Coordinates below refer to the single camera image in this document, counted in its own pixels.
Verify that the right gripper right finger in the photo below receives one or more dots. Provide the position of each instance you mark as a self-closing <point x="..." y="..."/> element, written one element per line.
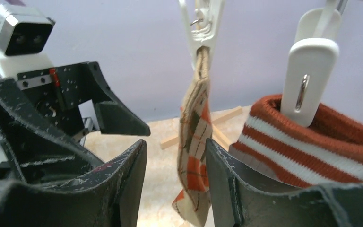
<point x="243" y="197"/>

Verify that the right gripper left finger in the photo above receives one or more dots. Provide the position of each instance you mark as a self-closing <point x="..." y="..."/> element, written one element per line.
<point x="107" y="196"/>

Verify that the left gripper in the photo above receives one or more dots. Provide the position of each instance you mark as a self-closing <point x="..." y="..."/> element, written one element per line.
<point x="37" y="151"/>

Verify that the argyle patterned sock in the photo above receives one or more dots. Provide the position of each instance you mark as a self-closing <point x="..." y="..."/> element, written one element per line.
<point x="195" y="127"/>

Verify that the white hanger clip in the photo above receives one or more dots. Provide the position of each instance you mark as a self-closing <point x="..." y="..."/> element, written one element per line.
<point x="203" y="31"/>
<point x="311" y="60"/>

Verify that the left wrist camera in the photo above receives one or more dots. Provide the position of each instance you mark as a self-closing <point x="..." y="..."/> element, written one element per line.
<point x="24" y="32"/>

